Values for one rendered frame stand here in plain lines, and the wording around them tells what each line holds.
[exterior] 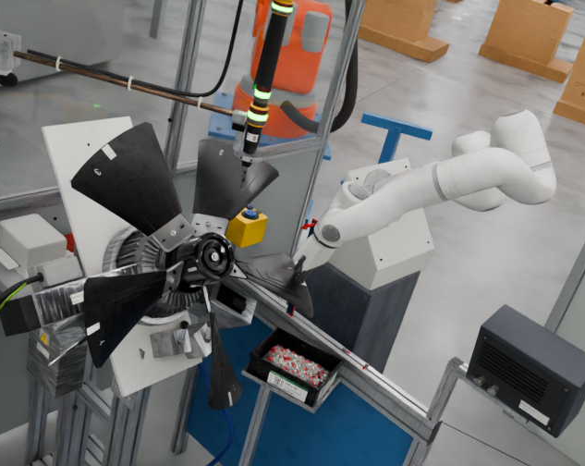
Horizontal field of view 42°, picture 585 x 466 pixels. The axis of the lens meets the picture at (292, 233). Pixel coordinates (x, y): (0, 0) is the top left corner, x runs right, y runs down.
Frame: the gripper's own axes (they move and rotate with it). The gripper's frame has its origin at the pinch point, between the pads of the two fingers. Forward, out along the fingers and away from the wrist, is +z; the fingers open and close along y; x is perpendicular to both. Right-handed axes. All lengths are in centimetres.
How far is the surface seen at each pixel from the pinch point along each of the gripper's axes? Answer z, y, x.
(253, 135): -35.1, 21.3, -20.2
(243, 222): 13.5, -11.5, -30.3
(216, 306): 11.2, 20.2, -5.9
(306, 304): 2.2, 3.2, 7.4
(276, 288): -0.7, 11.0, 1.2
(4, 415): 117, 33, -48
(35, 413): 99, 32, -36
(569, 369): -32, -12, 62
